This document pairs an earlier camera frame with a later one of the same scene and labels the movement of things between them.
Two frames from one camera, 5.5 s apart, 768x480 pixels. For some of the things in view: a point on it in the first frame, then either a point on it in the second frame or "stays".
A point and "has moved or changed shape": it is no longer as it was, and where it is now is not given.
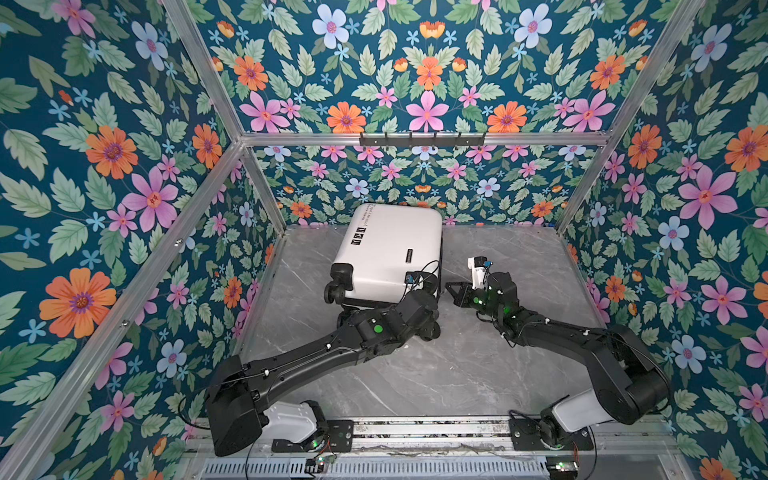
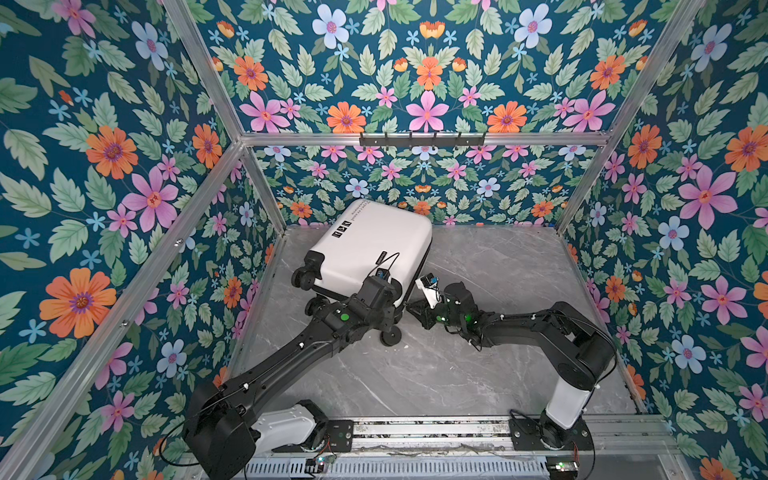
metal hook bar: [422, 141] stays
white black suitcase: [384, 251] has moved or changed shape
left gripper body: [430, 326] -> [383, 318]
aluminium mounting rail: [461, 438] stays
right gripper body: [480, 300] -> [440, 315]
